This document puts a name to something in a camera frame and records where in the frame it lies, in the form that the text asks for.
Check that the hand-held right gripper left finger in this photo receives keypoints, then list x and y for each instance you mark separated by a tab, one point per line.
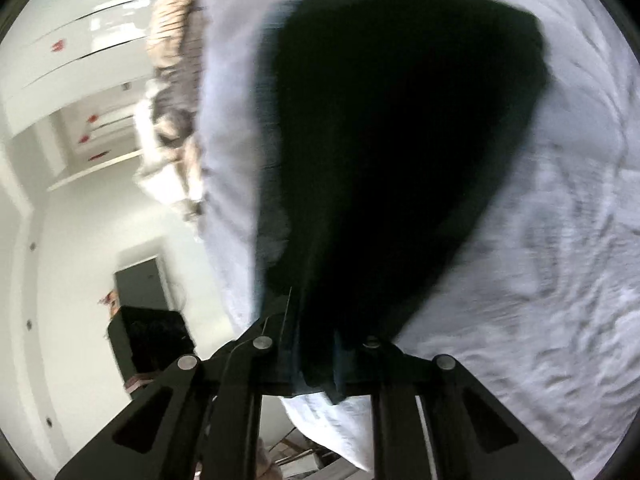
240	385

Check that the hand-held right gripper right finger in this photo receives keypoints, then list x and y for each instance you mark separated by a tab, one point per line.
395	410

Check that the black pants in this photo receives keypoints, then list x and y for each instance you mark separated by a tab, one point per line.
400	160

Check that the white quilted bed cover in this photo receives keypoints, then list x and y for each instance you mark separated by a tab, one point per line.
550	285

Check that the grey knit cloth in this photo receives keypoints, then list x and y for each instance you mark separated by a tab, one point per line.
172	115

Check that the blue leaf-patterned blanket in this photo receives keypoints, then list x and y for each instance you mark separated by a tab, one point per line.
263	110

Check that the white wardrobe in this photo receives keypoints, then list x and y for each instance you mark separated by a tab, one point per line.
75	45

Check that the striped beige cloth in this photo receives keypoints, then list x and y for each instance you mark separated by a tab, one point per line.
172	25

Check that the wall-mounted flat screen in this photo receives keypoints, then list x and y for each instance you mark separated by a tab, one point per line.
142	285

